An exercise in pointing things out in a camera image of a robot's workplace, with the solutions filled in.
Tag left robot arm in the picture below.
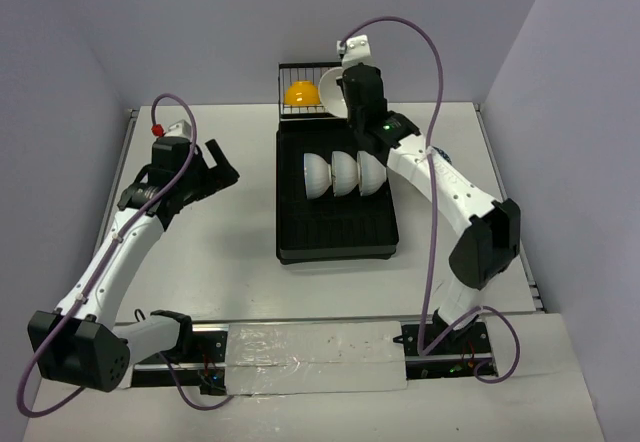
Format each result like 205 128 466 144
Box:
27 136 239 392

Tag white taped cover sheet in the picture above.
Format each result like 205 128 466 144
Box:
224 321 407 396

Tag black dish rack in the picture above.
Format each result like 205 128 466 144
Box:
276 62 399 264

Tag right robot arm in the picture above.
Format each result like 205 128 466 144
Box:
339 63 521 353

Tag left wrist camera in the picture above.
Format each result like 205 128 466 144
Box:
151 120 193 141

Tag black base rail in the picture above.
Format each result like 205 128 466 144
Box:
131 320 495 396

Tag white bowl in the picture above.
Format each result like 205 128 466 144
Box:
303 153 332 200
357 151 387 197
331 151 359 197

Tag blue patterned bowl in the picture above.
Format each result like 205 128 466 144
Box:
434 147 452 164

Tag orange bowl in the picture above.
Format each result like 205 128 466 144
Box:
318 67 347 118

